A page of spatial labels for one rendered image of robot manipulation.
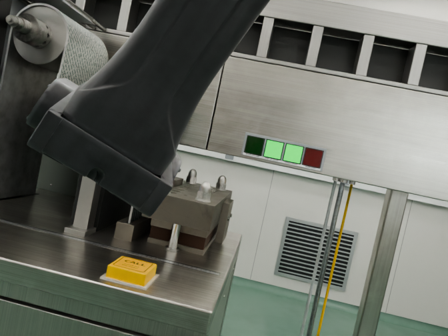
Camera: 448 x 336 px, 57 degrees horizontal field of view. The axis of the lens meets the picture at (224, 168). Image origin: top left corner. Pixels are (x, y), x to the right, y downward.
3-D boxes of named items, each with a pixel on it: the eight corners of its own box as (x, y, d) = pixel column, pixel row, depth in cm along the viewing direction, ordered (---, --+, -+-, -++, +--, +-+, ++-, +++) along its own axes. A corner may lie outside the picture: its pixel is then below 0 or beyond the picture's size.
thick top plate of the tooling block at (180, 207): (141, 216, 93) (146, 190, 93) (180, 198, 133) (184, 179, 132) (209, 232, 91) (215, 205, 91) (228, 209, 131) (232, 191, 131)
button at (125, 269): (105, 278, 70) (107, 265, 70) (119, 267, 77) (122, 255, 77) (143, 288, 70) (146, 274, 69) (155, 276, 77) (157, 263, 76)
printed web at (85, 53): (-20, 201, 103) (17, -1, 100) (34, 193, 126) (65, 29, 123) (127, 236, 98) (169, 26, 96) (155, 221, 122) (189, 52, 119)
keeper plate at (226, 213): (214, 243, 108) (223, 202, 107) (219, 235, 118) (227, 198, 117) (223, 245, 108) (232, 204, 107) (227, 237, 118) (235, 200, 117)
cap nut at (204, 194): (193, 199, 94) (197, 180, 94) (197, 198, 97) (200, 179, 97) (209, 203, 93) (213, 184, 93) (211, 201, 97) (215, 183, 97)
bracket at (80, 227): (62, 233, 92) (88, 98, 90) (76, 228, 98) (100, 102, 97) (83, 238, 91) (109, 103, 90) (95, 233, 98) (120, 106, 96)
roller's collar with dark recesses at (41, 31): (9, 39, 94) (15, 11, 94) (25, 45, 100) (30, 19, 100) (35, 43, 93) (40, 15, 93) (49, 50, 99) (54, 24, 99)
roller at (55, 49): (8, 58, 101) (19, 1, 100) (60, 77, 125) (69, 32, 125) (61, 69, 99) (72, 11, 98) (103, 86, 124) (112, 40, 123)
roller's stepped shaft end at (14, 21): (0, 25, 88) (3, 9, 88) (17, 33, 94) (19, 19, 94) (13, 27, 87) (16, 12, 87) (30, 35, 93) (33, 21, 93)
